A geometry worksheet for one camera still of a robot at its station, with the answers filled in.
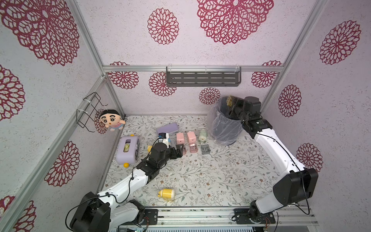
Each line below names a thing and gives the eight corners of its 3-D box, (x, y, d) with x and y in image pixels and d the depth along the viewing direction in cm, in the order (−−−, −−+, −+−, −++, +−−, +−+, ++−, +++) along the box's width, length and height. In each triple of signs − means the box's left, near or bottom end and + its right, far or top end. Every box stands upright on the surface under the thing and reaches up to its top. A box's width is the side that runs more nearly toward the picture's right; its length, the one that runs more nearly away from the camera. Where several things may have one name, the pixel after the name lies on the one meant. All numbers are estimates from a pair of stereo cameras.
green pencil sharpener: (198, 144, 104) (199, 137, 98) (198, 135, 109) (198, 128, 103) (206, 144, 104) (207, 137, 98) (205, 135, 109) (206, 128, 103)
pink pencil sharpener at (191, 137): (189, 145, 104) (190, 140, 98) (186, 138, 108) (186, 132, 103) (196, 143, 105) (196, 138, 99) (192, 136, 109) (193, 130, 104)
